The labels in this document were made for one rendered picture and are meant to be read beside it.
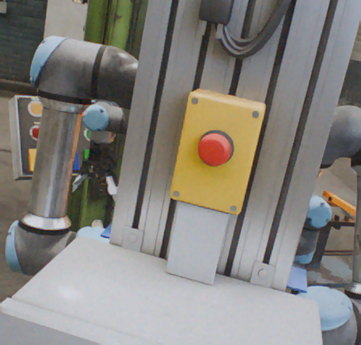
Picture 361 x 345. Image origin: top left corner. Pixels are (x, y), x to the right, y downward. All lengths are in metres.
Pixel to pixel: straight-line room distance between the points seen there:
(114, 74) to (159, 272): 0.51
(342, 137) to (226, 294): 0.58
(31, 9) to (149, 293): 7.63
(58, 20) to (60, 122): 6.33
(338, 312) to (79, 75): 0.71
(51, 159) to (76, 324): 0.61
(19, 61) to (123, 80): 7.18
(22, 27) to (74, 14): 1.13
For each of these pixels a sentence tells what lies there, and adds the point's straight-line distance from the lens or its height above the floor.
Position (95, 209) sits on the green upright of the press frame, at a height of 0.69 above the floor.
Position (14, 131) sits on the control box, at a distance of 1.77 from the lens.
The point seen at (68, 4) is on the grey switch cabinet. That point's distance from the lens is 7.36.
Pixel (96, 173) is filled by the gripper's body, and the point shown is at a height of 1.04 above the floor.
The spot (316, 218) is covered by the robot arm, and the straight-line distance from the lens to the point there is 1.37.
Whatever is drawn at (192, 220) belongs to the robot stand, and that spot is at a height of 1.31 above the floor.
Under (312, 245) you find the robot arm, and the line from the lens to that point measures 1.43.
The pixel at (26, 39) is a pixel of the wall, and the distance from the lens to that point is 8.15.
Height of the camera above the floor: 1.54
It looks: 16 degrees down
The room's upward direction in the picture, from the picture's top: 11 degrees clockwise
